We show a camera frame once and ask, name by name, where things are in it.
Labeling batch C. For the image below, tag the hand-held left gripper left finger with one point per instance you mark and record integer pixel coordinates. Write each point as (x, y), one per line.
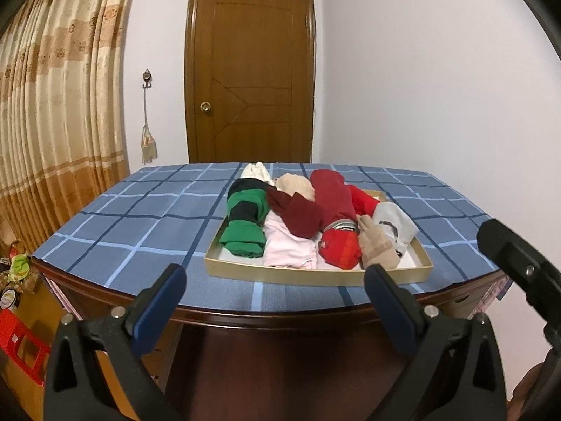
(162, 302)

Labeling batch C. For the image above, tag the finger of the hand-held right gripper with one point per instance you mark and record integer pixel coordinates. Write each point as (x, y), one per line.
(517, 258)

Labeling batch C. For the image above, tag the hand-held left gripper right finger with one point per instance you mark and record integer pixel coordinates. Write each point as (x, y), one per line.
(392, 311)

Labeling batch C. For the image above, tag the tan underwear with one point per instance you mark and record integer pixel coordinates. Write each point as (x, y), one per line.
(377, 245)

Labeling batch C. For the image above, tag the red underwear grey striped waistband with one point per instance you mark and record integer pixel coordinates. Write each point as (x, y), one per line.
(339, 248)

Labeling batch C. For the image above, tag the shallow wooden tray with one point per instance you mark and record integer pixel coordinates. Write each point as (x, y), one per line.
(307, 274)

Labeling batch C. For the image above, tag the green black striped underwear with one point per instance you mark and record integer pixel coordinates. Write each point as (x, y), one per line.
(243, 237)

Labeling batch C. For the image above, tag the bright red underwear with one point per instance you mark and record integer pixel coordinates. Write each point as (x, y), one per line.
(363, 201)

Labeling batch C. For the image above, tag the dark wooden desk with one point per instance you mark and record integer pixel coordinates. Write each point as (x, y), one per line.
(285, 368)
(456, 305)

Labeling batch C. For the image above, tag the pale pink underwear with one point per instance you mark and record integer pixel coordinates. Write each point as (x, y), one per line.
(285, 245)

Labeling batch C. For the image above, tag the maroon underwear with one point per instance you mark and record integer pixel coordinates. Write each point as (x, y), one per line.
(298, 219)

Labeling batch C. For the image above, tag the dark red underwear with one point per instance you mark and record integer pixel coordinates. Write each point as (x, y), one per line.
(333, 193)

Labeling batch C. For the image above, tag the beige underwear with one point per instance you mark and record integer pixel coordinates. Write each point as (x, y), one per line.
(296, 186)

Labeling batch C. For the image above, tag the cream white underwear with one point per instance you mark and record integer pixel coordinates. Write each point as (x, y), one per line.
(258, 171)

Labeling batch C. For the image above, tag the person's right forearm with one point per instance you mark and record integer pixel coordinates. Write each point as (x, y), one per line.
(528, 386)

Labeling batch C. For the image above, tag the pink patterned cloth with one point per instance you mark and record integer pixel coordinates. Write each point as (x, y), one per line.
(497, 289)
(59, 291)

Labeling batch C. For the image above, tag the blue plaid tablecloth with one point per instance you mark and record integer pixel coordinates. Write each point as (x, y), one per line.
(131, 228)

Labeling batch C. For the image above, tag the green yellow cloth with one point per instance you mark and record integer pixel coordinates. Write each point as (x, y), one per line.
(19, 264)

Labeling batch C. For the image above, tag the red plastic stool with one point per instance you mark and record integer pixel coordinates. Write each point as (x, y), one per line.
(13, 329)

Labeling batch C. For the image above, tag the beige curtain tassel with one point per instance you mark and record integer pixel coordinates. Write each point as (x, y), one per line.
(149, 149)

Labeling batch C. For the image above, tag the round tin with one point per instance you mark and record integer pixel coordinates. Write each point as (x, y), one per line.
(8, 300)

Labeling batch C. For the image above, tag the brass door knob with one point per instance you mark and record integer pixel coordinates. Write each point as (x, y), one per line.
(205, 106)

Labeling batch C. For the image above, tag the beige patterned curtain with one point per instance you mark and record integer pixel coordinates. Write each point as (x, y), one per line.
(57, 96)

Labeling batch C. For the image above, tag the brown wooden door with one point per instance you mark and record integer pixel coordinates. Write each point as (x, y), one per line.
(254, 74)

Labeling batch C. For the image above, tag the metal wall hook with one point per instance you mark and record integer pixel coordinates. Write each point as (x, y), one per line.
(147, 76)

